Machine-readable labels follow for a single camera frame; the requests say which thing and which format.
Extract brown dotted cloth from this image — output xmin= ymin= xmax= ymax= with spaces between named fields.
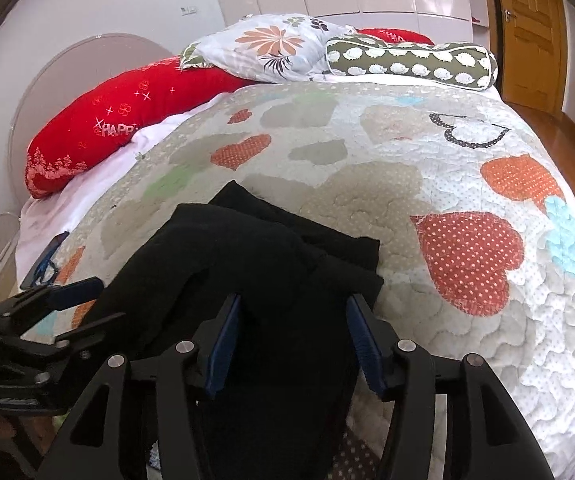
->
xmin=330 ymin=422 xmax=398 ymax=480

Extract small red pillow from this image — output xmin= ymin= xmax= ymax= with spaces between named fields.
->
xmin=355 ymin=27 xmax=435 ymax=47

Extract white bed sheet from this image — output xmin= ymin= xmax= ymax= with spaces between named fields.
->
xmin=14 ymin=92 xmax=233 ymax=271

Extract wooden door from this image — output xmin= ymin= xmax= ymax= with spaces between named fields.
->
xmin=490 ymin=0 xmax=568 ymax=116

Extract large red printed pillow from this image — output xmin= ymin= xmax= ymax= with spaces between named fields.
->
xmin=24 ymin=55 xmax=258 ymax=200

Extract black pants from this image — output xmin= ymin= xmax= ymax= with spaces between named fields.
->
xmin=74 ymin=180 xmax=385 ymax=480

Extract green bolster pillow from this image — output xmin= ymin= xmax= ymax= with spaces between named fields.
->
xmin=326 ymin=36 xmax=498 ymax=91

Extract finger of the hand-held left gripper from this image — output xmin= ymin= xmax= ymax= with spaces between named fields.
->
xmin=20 ymin=311 xmax=126 ymax=361
xmin=3 ymin=276 xmax=105 ymax=332

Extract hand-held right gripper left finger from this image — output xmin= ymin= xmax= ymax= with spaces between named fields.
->
xmin=34 ymin=293 xmax=244 ymax=480

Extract dark blue case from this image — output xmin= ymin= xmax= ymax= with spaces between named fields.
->
xmin=20 ymin=231 xmax=70 ymax=291

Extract heart patterned quilt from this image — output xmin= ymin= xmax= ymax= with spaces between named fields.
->
xmin=20 ymin=82 xmax=575 ymax=480

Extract white floral pillow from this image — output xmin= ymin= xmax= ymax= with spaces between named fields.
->
xmin=180 ymin=13 xmax=363 ymax=84

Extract white rounded headboard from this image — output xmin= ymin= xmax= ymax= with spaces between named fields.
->
xmin=7 ymin=32 xmax=180 ymax=206

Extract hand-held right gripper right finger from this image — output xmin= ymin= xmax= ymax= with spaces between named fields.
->
xmin=346 ymin=294 xmax=555 ymax=480

